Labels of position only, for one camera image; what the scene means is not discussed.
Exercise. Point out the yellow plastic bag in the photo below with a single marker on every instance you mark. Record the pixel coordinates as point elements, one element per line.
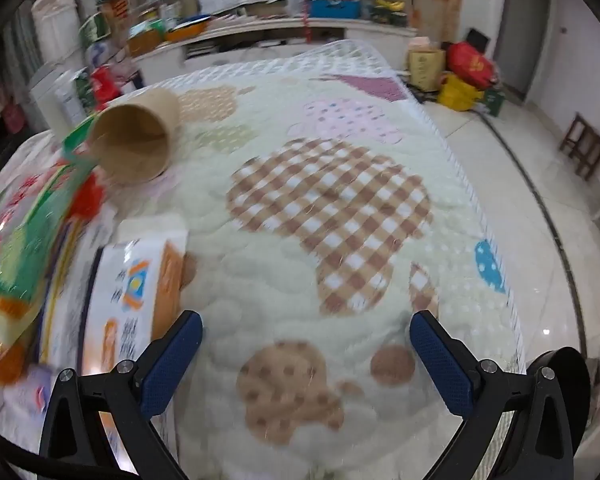
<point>460,94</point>

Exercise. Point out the printed plush blanket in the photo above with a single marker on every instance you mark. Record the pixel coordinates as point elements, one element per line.
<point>330,270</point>

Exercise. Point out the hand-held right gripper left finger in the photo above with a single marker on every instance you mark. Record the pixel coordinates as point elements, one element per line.
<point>172,360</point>

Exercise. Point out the orange basin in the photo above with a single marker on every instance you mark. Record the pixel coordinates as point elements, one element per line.
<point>187,31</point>

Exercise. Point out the green carton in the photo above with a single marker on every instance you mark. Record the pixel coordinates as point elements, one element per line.
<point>494,102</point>

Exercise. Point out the wooden stool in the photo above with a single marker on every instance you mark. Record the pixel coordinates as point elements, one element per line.
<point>585,145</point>

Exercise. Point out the white orange paper box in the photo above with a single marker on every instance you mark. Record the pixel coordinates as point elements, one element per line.
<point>130,280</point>

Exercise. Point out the green snack bag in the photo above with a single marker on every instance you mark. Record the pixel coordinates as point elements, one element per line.
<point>35,240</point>

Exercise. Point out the white low cabinet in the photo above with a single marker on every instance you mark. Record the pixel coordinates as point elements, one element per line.
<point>360,27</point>

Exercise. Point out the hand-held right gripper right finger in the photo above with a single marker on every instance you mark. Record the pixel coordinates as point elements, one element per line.
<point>442,365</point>

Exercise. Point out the pink cloth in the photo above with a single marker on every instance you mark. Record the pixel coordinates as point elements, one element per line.
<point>422,43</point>

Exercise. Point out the bananas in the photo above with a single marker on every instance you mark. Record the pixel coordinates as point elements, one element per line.
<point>389,5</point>

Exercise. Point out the small red bag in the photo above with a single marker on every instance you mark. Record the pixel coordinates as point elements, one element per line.
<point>105,85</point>

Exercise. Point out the large red bag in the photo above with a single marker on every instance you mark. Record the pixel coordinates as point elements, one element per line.
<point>470,65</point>

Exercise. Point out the orange snack packet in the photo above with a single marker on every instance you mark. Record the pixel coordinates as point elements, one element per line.
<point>2,345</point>

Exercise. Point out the beige sack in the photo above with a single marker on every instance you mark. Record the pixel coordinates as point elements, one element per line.
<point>425,70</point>

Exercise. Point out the black frame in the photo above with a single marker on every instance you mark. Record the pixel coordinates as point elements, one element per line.
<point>477,40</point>

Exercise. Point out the blue plastic crate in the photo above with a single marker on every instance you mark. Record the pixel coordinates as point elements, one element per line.
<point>335,9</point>

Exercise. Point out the green packaging box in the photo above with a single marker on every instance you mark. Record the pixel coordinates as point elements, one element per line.
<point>94,27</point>

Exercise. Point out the brown paper cup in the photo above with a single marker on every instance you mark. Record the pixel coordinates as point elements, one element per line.
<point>130,155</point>

